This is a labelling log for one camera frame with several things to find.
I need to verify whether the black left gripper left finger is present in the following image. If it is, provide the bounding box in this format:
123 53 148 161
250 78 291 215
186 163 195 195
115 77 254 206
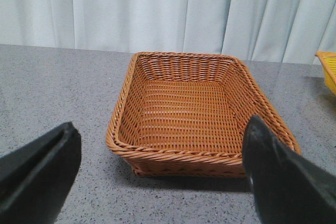
1 122 81 223

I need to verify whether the white curtain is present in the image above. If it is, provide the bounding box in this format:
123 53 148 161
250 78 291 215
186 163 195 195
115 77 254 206
1 0 335 64

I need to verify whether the brown wicker basket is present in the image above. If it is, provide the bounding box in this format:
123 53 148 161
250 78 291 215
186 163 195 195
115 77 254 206
106 52 300 178

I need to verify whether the yellow plastic woven basket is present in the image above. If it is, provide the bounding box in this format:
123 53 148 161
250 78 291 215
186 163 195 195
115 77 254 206
315 51 336 94

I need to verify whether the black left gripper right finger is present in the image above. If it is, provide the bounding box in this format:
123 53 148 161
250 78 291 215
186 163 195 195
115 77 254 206
242 115 335 223

